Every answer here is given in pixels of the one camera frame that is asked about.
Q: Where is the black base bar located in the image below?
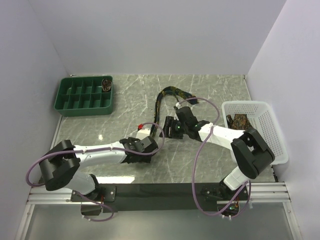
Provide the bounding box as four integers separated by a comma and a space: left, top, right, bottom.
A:
70, 183, 251, 213

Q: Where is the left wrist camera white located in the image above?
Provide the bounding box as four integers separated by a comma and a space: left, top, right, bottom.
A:
135, 124, 151, 140

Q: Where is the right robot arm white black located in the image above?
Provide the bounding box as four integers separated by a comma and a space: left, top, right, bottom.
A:
163, 106, 275, 200

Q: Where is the blue floral yellow tie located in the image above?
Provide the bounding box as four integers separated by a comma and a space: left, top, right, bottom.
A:
144, 85, 199, 138

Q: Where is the dark key-pattern tie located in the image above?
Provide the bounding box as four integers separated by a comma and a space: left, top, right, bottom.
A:
226, 114, 252, 130

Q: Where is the white plastic basket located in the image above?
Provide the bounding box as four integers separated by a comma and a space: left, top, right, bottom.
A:
221, 100, 289, 165

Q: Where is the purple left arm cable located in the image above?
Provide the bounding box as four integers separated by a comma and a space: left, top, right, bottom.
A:
26, 121, 166, 223

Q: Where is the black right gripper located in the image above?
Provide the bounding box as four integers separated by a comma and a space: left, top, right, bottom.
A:
159, 115, 189, 140

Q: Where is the rolled dark tie in tray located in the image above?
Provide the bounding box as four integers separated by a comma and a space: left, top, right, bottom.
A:
101, 78, 113, 93

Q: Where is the green compartment tray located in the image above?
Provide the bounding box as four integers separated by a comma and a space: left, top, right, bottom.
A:
54, 75, 115, 117

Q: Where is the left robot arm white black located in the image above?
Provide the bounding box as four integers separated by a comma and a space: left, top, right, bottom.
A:
39, 136, 159, 201

